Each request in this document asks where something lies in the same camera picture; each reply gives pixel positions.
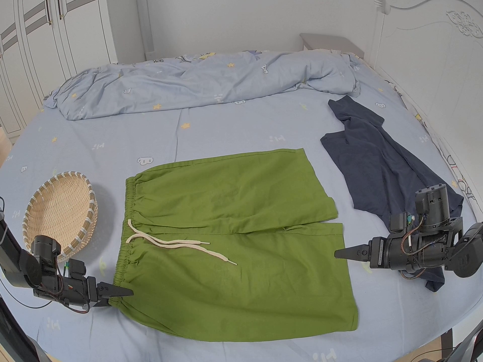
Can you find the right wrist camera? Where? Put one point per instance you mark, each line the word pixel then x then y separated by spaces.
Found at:
pixel 398 223

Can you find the white wardrobe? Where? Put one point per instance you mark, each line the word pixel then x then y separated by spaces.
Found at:
pixel 75 21

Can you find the pale blue quilt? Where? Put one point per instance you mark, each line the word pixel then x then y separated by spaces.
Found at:
pixel 188 81

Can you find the grey bedside table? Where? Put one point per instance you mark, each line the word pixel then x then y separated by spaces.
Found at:
pixel 328 42

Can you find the dark blue T-shirt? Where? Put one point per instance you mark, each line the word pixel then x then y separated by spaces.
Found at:
pixel 377 157

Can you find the round woven basket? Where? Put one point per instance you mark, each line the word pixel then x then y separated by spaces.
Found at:
pixel 56 209

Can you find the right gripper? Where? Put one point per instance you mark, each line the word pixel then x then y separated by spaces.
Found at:
pixel 400 253

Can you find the green shorts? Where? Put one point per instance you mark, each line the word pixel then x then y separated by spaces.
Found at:
pixel 234 247

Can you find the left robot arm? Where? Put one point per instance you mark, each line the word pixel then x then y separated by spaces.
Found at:
pixel 19 266

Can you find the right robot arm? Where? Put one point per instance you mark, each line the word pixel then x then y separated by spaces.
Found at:
pixel 434 206

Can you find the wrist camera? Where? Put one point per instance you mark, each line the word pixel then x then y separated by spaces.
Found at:
pixel 398 223
pixel 77 269

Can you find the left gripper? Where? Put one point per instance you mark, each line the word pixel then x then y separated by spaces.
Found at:
pixel 77 292

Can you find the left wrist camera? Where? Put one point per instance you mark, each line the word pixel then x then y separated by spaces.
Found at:
pixel 77 269

